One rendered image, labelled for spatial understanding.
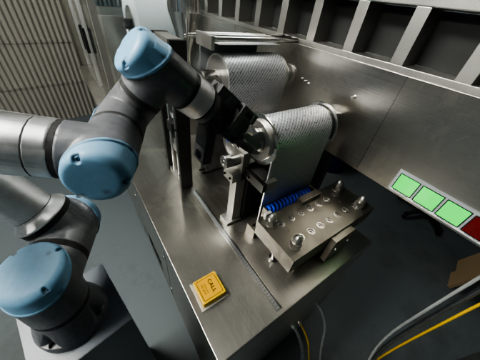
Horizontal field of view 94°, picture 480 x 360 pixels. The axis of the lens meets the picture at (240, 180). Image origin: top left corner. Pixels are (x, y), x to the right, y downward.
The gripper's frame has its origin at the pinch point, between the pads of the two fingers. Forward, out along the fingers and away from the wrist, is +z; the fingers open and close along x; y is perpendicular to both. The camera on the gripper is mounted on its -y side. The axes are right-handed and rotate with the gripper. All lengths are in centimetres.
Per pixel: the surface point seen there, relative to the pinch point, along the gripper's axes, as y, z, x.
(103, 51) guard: -9, -15, 98
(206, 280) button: -36.4, 5.8, -12.2
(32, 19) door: -42, -30, 322
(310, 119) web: 17.0, 10.8, -1.9
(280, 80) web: 24.2, 13.2, 19.3
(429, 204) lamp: 18, 32, -35
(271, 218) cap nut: -11.8, 12.9, -11.7
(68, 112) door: -121, 36, 322
